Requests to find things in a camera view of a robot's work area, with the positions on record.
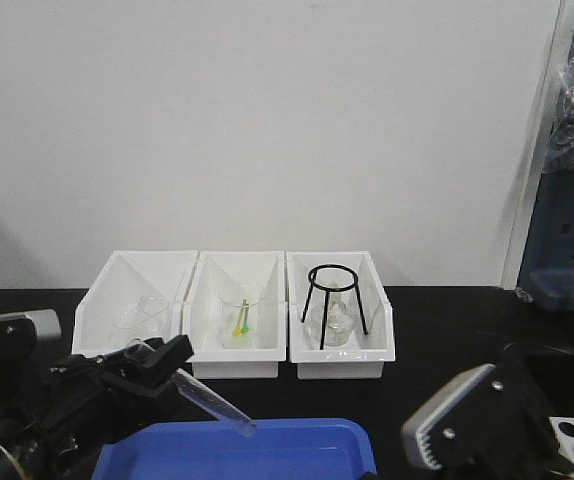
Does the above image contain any clear glass test tube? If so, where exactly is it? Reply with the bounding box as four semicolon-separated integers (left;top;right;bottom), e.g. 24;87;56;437
171;367;257;437

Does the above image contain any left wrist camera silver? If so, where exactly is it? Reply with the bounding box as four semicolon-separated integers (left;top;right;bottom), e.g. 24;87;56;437
0;309;62;350

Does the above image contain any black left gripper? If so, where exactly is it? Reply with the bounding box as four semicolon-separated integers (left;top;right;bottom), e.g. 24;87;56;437
31;334;193;450

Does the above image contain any left white storage bin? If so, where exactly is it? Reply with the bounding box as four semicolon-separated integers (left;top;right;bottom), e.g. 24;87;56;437
71;250;198;357

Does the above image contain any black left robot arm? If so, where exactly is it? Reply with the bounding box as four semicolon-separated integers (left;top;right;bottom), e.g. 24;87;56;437
0;315;193;479

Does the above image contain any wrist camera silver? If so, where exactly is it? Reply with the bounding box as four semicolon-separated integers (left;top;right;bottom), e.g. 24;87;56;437
401;363;499;471
0;309;62;350

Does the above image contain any beaker with yellow green droppers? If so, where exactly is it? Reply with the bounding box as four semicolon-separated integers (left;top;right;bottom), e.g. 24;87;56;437
219;293;260;350

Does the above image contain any black sink basin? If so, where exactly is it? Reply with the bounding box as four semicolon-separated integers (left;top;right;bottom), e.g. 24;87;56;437
501;343;574;417

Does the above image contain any white storage bin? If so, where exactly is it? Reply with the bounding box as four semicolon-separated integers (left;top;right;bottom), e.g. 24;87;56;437
286;251;396;380
182;251;288;379
71;250;198;357

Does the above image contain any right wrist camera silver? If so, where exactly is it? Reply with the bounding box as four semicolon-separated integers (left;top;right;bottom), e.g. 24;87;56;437
401;363;499;471

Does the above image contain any middle white storage bin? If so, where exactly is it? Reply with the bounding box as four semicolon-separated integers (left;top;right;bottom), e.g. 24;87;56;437
182;251;288;379

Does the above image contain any glass flask under tripod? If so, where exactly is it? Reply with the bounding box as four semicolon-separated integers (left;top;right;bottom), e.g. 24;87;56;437
302;282;358;350

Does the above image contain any blue plastic tray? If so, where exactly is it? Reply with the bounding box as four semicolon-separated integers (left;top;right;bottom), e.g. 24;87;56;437
92;418;377;479

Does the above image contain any right white storage bin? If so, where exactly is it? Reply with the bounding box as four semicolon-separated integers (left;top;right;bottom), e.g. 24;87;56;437
286;251;396;380

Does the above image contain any clear beaker in left bin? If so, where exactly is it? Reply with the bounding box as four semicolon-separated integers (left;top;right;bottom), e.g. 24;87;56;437
110;296;170;349

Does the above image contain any blue grey pegboard drying rack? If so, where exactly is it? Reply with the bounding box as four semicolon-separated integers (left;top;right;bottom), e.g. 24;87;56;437
516;170;574;311

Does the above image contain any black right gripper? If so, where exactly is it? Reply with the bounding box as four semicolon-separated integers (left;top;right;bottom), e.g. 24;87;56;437
441;353;574;479

